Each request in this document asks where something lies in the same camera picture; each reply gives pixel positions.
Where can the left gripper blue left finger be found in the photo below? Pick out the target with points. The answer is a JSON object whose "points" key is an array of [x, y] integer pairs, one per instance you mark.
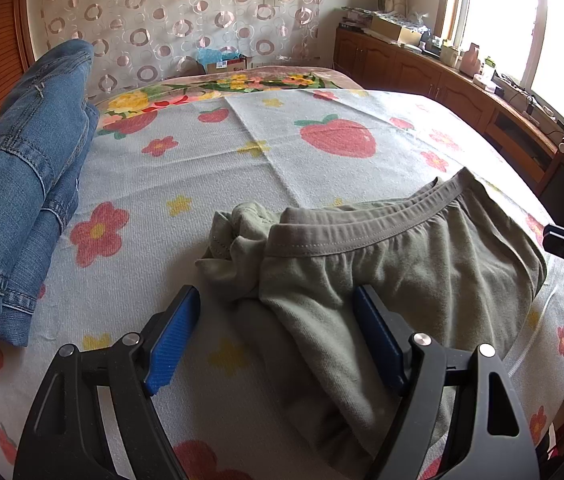
{"points": [[64, 435]]}

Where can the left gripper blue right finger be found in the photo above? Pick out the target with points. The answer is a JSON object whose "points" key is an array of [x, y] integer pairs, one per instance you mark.
{"points": [[488, 436]]}

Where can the grey-green pants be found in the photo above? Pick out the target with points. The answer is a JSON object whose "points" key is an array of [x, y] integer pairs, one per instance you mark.
{"points": [[447, 258]]}

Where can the long wooden cabinet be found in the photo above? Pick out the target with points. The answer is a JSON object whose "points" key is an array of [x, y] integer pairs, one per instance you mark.
{"points": [[536, 153]]}

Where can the pink bottle on cabinet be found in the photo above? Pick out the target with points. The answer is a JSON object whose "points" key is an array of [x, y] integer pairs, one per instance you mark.
{"points": [[470, 64]]}

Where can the white strawberry flower blanket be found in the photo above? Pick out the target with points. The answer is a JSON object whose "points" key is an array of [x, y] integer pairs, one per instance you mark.
{"points": [[276, 205]]}

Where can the white cup on cabinet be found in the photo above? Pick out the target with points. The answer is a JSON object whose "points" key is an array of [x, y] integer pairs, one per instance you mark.
{"points": [[449, 55]]}

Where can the blue denim jeans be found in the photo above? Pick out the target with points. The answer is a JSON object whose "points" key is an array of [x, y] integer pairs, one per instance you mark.
{"points": [[46, 128]]}

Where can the cardboard box on cabinet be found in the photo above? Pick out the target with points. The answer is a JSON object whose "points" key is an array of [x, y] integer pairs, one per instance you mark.
{"points": [[395, 32]]}

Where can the pink floral bedspread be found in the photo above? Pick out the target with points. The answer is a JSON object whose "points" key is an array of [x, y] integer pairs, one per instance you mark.
{"points": [[182, 90]]}

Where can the cardboard box with blue bag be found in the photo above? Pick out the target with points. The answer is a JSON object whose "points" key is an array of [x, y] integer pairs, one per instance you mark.
{"points": [[222, 61]]}

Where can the circle pattern sheer curtain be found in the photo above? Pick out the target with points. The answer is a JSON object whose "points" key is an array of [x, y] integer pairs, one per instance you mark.
{"points": [[138, 42]]}

